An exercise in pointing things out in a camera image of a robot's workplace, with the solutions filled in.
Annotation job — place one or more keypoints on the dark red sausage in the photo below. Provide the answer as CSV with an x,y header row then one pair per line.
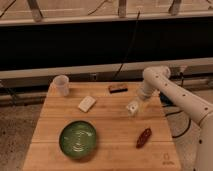
x,y
143,138

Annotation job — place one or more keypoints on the white soap bar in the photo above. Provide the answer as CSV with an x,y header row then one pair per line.
x,y
86,103

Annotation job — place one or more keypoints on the brown rectangular block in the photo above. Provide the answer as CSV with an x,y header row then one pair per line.
x,y
117,88

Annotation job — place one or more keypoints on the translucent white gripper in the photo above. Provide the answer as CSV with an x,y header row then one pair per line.
x,y
142,100

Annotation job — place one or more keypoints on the translucent plastic cup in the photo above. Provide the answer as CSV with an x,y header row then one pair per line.
x,y
61,82

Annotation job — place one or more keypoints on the clear plastic bottle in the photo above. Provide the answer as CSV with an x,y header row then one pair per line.
x,y
132,107

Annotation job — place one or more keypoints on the wooden cutting board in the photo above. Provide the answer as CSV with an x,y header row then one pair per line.
x,y
117,133

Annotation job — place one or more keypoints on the green ceramic bowl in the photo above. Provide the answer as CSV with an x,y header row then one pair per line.
x,y
78,139

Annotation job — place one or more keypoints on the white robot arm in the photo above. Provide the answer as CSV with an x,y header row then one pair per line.
x,y
198,109

